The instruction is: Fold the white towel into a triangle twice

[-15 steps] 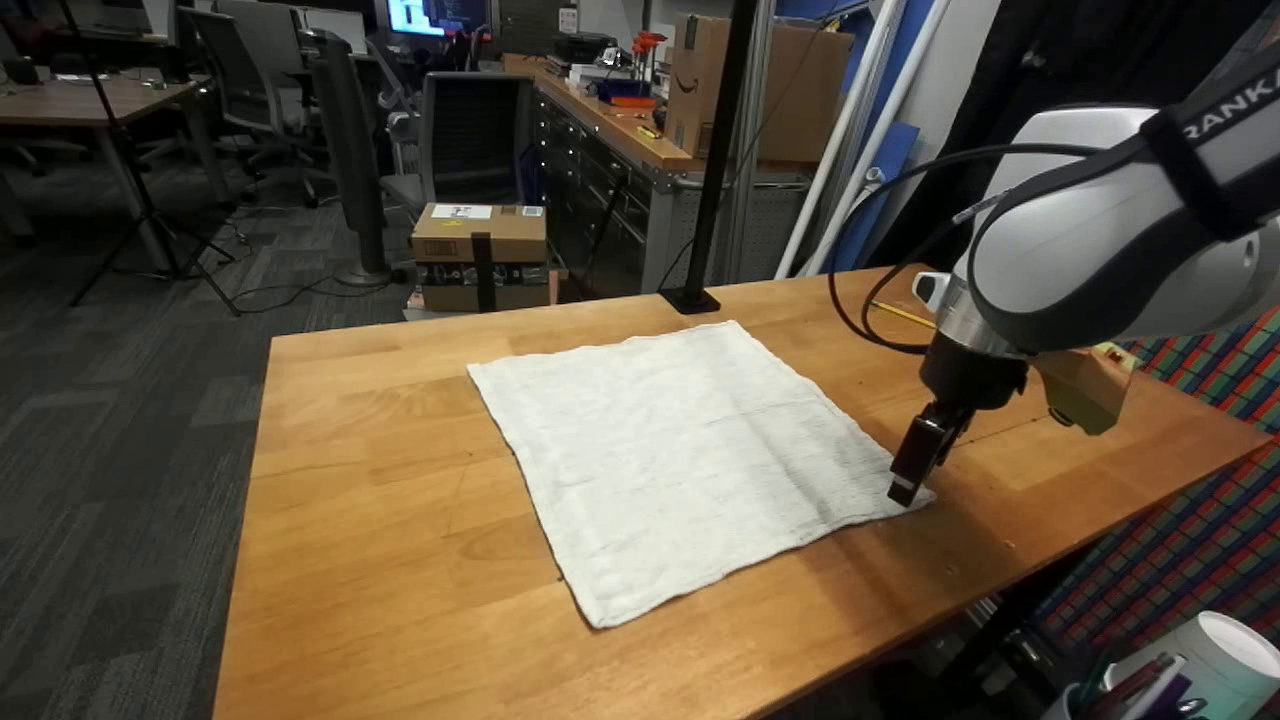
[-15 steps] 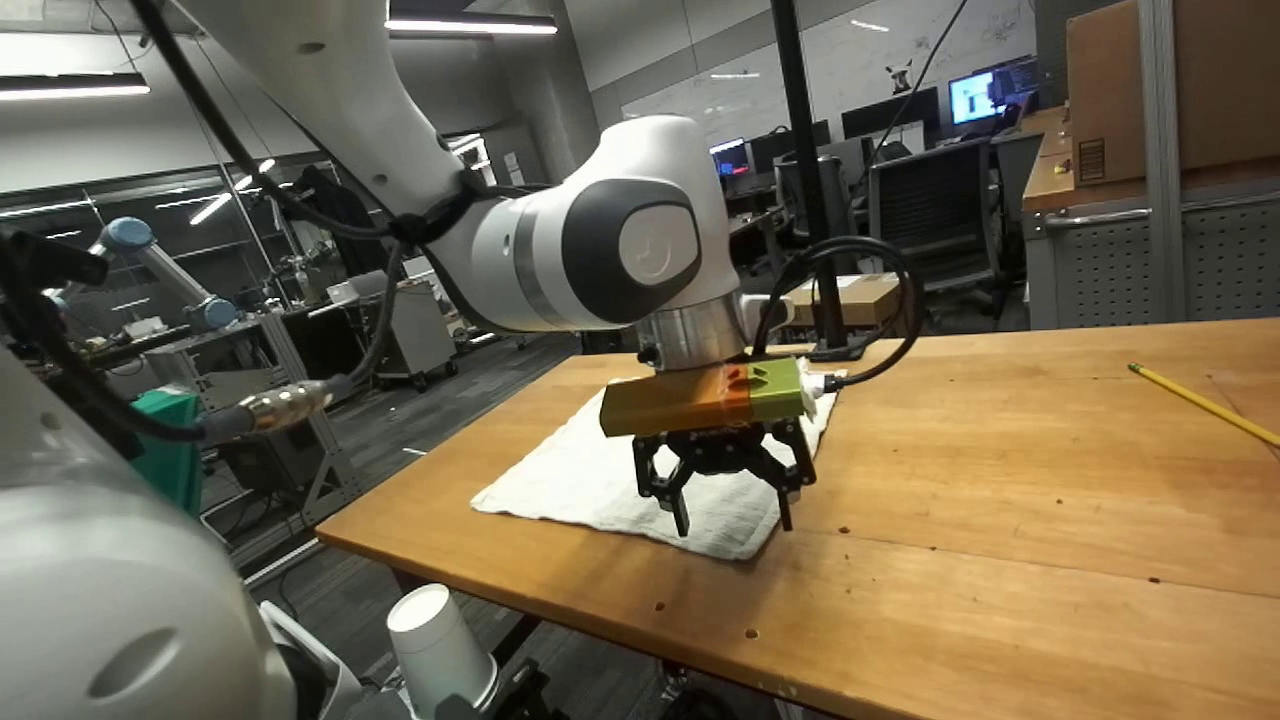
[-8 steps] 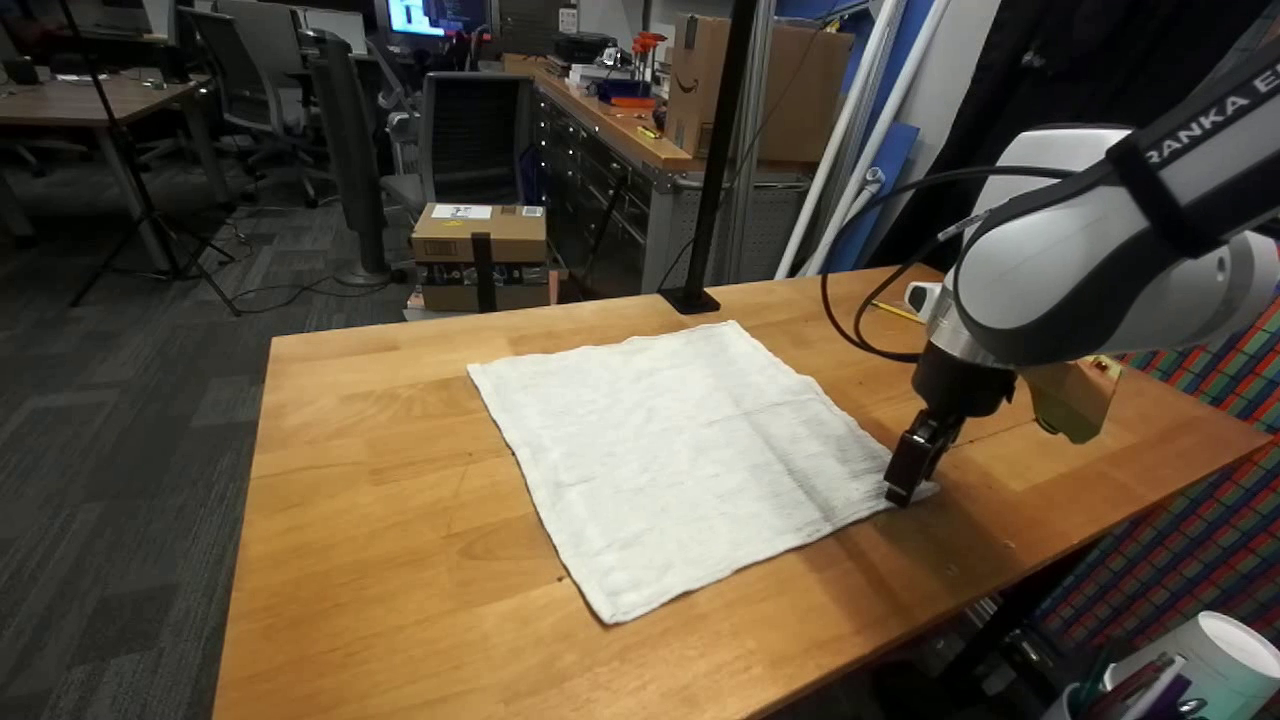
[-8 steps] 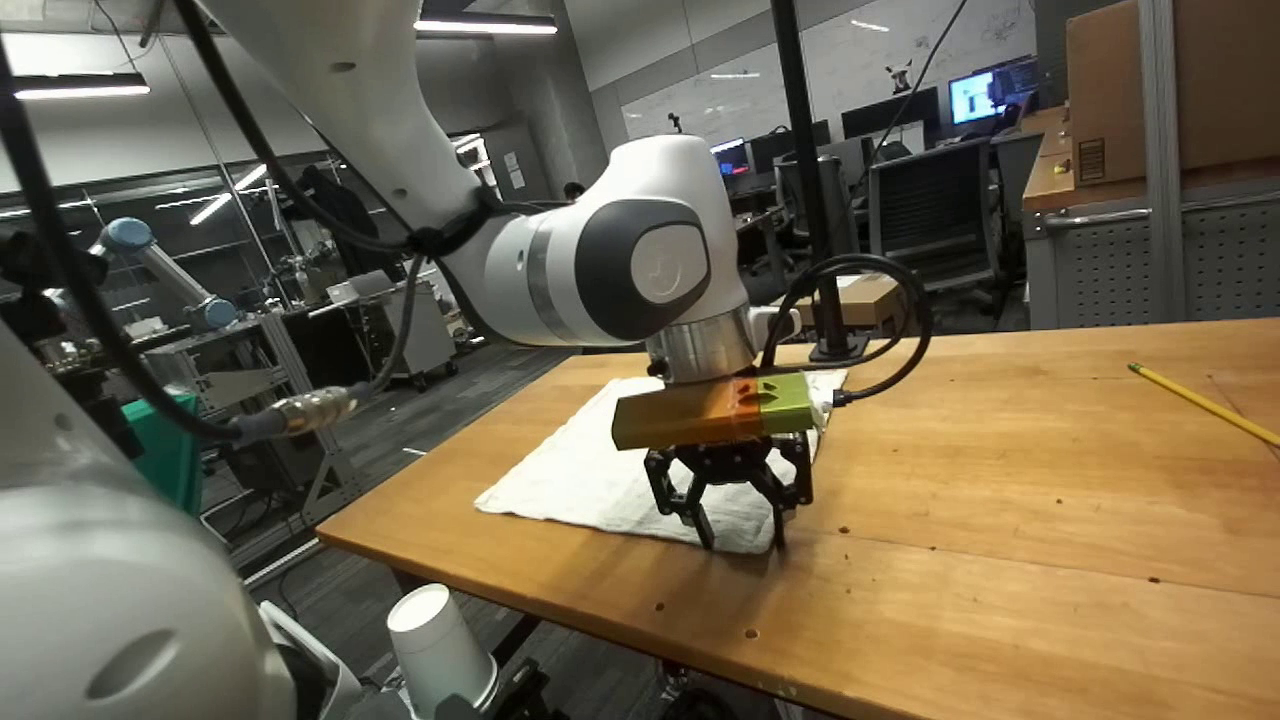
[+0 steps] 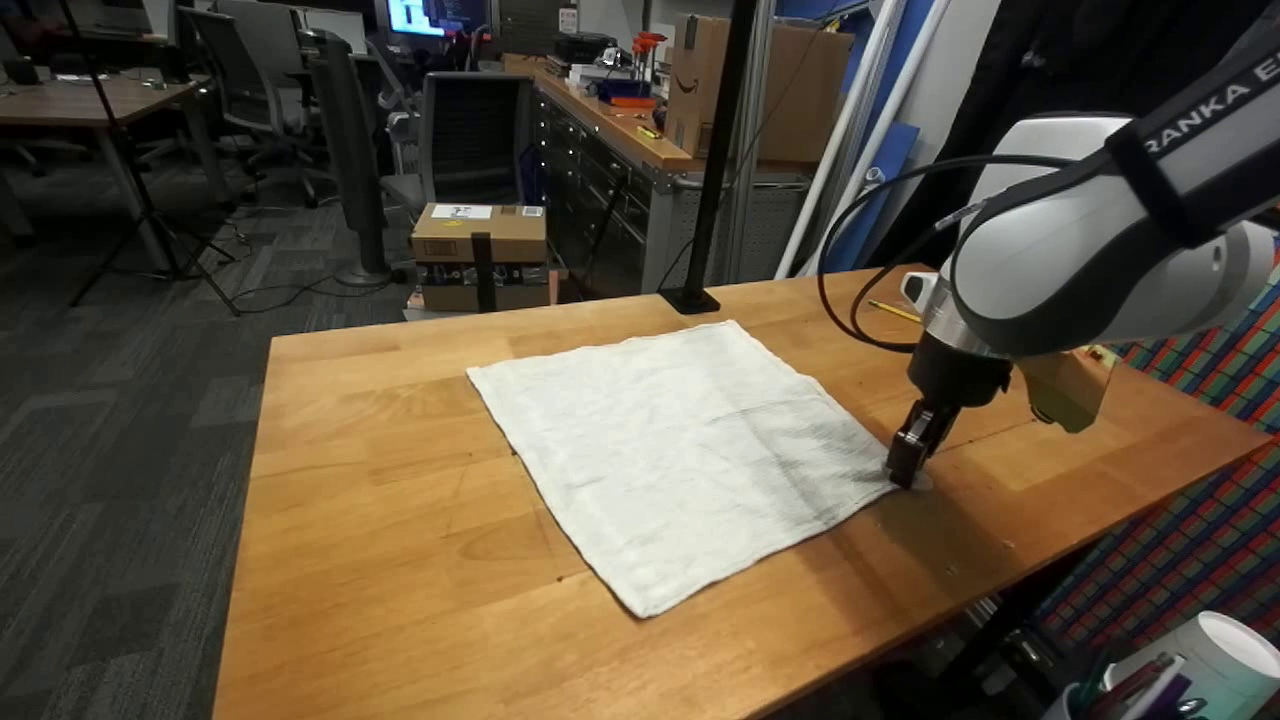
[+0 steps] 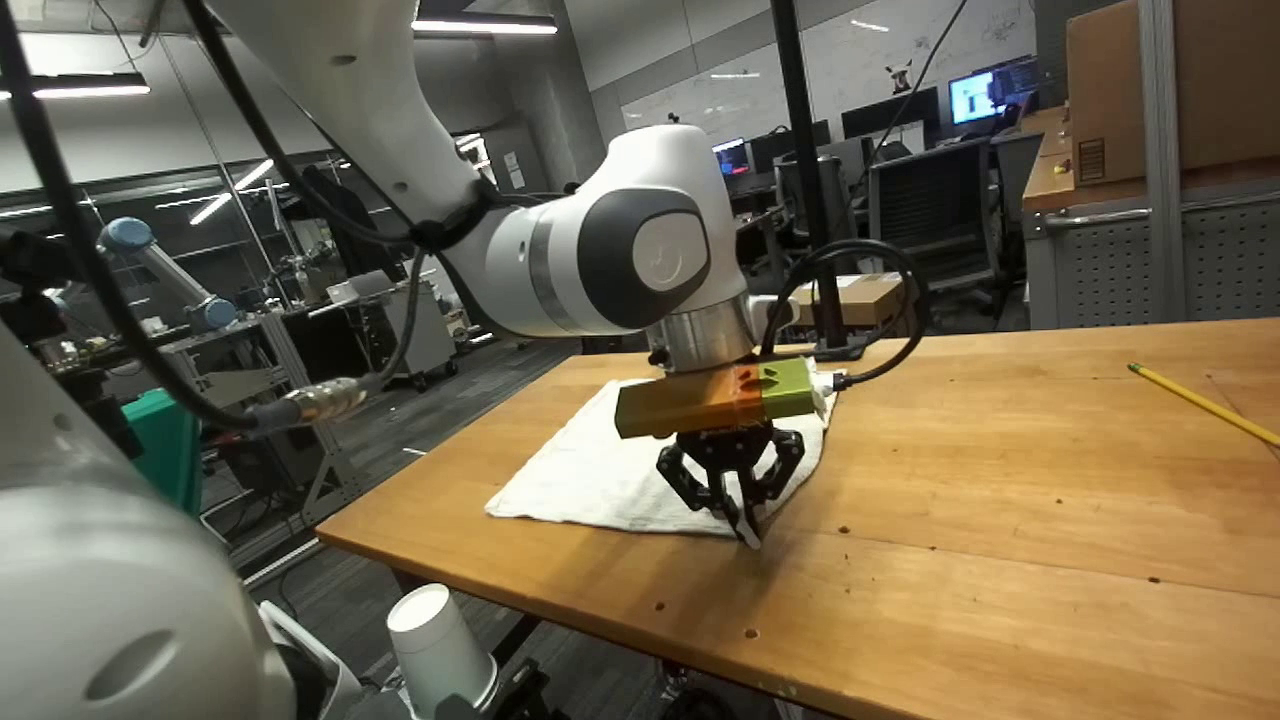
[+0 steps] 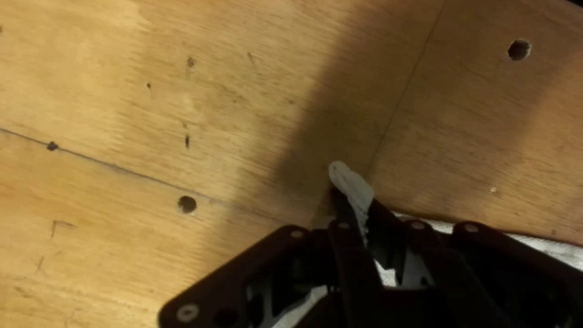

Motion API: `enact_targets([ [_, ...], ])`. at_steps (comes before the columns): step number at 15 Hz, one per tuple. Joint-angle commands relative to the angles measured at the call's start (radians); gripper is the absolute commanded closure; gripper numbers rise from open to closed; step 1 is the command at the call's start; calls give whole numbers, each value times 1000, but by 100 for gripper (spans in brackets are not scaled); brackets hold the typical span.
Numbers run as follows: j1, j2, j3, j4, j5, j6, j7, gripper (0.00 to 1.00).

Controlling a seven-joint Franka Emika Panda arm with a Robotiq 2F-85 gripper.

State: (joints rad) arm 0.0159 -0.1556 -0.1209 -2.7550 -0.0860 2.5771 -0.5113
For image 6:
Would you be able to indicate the cabinet with wooden top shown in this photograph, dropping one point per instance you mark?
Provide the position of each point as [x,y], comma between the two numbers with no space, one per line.
[1105,264]

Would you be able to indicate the computer monitor with blue screen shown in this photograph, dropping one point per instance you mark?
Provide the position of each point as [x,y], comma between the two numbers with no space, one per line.
[992,95]

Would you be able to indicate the green bin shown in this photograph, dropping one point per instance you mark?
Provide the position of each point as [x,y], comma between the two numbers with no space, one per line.
[165,445]

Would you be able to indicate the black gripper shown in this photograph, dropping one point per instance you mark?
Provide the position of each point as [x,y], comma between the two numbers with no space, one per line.
[734,445]

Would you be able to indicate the white cloth towel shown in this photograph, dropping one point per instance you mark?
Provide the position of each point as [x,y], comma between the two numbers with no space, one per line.
[584,466]

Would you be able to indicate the large cardboard box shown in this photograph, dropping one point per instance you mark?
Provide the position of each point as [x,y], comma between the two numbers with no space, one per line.
[1225,81]

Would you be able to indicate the small cardboard box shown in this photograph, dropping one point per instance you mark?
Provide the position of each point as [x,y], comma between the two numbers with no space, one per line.
[864,302]

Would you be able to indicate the yellow pencil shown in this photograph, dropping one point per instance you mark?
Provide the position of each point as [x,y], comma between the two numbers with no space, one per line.
[1200,401]

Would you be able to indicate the small computer monitor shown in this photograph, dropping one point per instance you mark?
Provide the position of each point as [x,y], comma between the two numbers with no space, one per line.
[734,161]

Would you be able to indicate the grey metal post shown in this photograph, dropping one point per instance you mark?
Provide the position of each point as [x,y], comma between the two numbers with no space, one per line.
[1160,161]

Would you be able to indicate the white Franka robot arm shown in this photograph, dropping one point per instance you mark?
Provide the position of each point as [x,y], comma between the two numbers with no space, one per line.
[642,253]

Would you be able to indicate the white paper cup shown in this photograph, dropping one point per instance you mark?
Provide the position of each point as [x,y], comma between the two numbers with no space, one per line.
[443,645]

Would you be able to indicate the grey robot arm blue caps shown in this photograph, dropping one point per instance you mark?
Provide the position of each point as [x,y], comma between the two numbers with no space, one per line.
[160,264]

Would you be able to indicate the long ceiling light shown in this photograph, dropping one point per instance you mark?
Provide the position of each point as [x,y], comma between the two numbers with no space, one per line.
[81,84]
[484,27]
[230,195]

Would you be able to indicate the black vertical pole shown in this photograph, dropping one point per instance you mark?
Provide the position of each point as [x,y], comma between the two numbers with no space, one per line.
[802,134]

